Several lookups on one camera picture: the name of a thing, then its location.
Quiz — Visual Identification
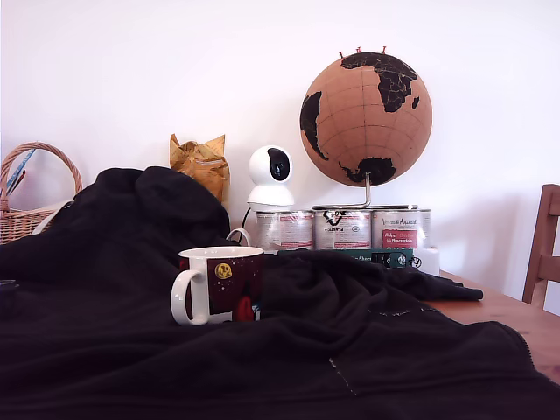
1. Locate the white curved band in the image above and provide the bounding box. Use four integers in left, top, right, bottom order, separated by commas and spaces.
31, 199, 76, 237

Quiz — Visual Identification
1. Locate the yellow crumpled paper bag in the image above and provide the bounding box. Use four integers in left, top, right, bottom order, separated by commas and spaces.
169, 133, 232, 207

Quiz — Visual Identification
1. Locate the white box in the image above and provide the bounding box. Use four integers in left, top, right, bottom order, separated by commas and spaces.
410, 246, 441, 277

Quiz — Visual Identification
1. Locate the silver tin with small print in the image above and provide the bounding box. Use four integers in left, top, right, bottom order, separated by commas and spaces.
255, 209, 315, 252

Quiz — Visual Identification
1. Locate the wicker basket with handle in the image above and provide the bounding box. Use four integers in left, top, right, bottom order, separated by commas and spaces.
0, 141, 84, 246

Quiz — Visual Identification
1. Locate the white cable loop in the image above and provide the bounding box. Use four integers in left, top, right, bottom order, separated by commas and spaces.
224, 227, 252, 249

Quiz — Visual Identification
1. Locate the dark green flat box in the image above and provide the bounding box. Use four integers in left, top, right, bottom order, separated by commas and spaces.
276, 248, 415, 270

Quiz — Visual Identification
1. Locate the red and white mug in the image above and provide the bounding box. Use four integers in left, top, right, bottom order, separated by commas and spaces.
170, 245, 266, 327

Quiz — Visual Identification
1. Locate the metal globe stand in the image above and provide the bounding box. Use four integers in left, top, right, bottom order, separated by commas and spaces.
311, 171, 417, 212

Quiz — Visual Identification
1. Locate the white dome security camera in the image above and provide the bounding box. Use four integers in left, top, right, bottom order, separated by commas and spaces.
245, 144, 296, 213

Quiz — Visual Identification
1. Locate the cork globe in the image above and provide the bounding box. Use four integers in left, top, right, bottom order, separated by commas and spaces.
298, 51, 434, 189

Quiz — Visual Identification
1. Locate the blue pen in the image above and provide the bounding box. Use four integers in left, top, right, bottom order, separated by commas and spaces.
3, 148, 37, 188

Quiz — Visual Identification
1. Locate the silver tin with red label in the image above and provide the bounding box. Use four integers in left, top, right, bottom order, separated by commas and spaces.
370, 207, 432, 251

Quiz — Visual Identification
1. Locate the black fleece cloth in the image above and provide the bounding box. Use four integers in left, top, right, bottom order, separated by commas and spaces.
0, 165, 560, 420

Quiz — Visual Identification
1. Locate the silver tin with black logo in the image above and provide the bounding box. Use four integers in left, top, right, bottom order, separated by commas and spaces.
312, 208, 374, 252

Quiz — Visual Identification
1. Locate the wooden chair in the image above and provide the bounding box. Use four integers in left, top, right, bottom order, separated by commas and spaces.
521, 183, 560, 312

